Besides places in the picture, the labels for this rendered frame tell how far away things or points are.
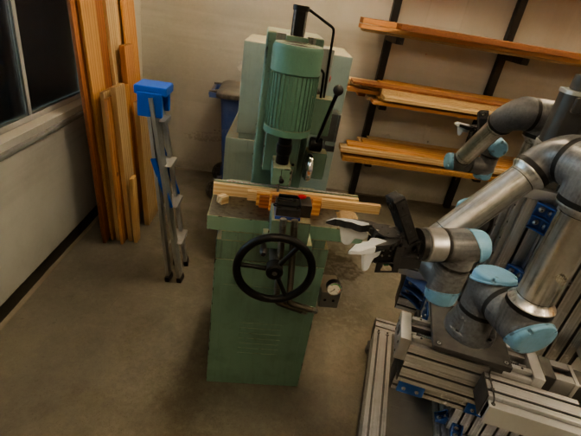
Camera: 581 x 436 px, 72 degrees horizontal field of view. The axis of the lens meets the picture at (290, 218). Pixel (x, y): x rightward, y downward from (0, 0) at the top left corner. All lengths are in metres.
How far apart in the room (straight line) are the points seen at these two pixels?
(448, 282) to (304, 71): 0.82
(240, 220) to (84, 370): 1.10
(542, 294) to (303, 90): 0.92
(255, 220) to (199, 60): 2.54
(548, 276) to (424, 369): 0.52
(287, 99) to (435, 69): 2.68
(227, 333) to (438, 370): 0.89
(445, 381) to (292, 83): 1.08
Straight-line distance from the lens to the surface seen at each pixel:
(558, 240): 1.10
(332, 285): 1.62
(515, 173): 1.11
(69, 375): 2.21
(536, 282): 1.14
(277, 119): 1.46
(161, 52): 3.94
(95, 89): 2.71
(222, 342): 1.90
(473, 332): 1.34
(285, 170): 1.55
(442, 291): 0.99
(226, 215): 1.51
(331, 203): 1.67
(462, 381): 1.47
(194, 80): 3.91
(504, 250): 1.48
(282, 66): 1.42
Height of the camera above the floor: 1.64
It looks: 28 degrees down
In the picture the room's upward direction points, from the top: 10 degrees clockwise
